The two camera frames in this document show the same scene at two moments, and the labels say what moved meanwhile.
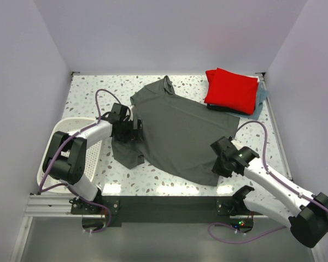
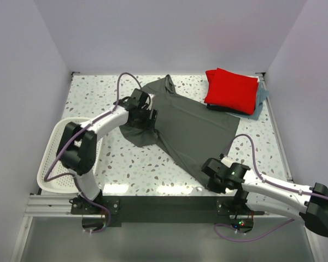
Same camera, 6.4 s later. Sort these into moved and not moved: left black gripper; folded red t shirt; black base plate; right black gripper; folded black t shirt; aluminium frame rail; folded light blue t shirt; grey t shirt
Moved: grey t shirt; left black gripper; right black gripper
Not moved: folded light blue t shirt; folded red t shirt; black base plate; folded black t shirt; aluminium frame rail
